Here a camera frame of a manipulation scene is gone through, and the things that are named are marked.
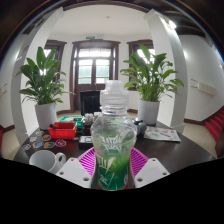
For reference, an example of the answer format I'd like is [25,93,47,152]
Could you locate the dark round object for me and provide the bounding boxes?
[134,119,148,138]

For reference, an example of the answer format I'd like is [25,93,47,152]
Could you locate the red plastic basket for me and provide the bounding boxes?
[47,121,79,140]

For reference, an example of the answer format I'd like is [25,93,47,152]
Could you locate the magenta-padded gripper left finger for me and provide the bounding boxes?
[54,146,101,190]

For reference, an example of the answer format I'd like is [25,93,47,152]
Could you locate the dark wooden double door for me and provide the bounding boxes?
[69,39,122,113]

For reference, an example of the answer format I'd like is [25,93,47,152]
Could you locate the small black device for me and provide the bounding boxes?
[77,135,95,150]

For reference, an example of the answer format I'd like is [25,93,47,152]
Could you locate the red carpeted stairs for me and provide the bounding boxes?
[204,109,224,158]

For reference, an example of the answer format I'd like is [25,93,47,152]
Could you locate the clear bottle with green drink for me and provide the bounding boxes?
[90,79,139,192]

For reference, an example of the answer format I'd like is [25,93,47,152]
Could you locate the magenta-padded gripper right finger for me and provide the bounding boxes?
[128,147,171,190]

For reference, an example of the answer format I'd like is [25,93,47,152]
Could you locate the white ceramic mug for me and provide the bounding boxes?
[28,149,67,175]

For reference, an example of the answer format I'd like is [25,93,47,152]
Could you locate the green box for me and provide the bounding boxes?
[59,115,85,129]

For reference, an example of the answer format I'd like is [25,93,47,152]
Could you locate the leafy plant in white pot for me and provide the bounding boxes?
[15,46,70,131]
[119,43,185,126]

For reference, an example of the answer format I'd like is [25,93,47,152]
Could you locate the black chair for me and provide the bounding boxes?
[79,90,102,117]

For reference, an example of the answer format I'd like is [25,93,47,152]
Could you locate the white printed paper sheet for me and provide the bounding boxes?
[143,126,182,143]

